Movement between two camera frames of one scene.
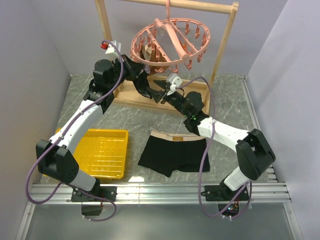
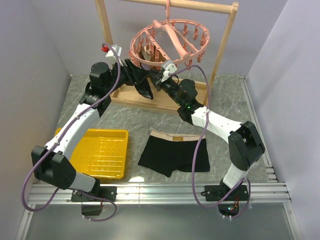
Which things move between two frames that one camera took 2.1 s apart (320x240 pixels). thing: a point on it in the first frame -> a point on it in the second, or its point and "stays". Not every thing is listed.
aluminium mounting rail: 274,193 stays
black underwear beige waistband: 165,152 stays
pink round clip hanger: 167,43 stays
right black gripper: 156,95 -> 158,78
